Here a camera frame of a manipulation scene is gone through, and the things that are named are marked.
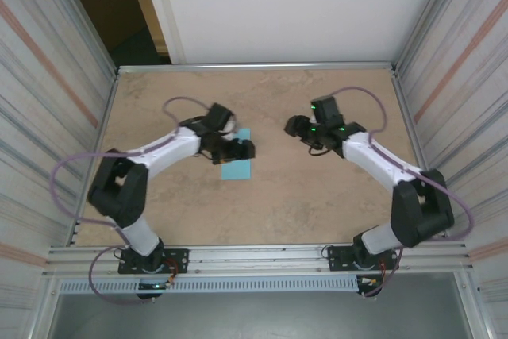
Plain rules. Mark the light blue paper sheet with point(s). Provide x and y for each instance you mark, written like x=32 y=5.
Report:
x=238 y=170

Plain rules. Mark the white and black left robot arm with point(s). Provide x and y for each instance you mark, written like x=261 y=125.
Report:
x=170 y=148

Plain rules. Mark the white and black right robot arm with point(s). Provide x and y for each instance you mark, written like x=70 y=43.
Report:
x=369 y=156

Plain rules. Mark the aluminium right table edge bar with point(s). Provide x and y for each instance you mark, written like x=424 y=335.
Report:
x=407 y=116

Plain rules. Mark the aluminium table edge bar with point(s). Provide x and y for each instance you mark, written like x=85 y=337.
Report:
x=105 y=116
x=407 y=116

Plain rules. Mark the aluminium left table edge bar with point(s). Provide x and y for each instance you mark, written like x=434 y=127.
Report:
x=105 y=116

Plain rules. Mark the striped translucent right side panel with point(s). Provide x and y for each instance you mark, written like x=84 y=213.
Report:
x=468 y=116

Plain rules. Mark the striped translucent panel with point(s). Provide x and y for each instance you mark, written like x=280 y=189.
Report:
x=39 y=116
x=468 y=116

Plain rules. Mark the small green-lit circuit board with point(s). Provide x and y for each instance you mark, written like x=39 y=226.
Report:
x=156 y=286

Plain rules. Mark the small connector board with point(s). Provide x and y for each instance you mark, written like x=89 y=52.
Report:
x=369 y=281

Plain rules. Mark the grey metal lower panel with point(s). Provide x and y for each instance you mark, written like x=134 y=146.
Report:
x=258 y=315

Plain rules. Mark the striped translucent left side panel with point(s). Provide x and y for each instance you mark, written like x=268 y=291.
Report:
x=39 y=116

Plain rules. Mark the aluminium rail behind table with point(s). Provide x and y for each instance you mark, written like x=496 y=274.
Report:
x=258 y=68

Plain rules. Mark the wide aluminium mounting rail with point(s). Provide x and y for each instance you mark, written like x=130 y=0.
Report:
x=258 y=259

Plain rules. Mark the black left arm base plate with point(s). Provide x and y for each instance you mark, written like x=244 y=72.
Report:
x=178 y=259

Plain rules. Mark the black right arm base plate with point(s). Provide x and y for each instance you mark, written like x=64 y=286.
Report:
x=337 y=259

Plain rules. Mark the aluminium right corner post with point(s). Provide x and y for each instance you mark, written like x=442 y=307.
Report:
x=428 y=17

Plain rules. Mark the aluminium corner post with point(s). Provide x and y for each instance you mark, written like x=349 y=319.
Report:
x=84 y=17
x=428 y=17

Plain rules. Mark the aluminium left corner post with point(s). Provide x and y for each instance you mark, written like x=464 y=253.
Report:
x=84 y=17

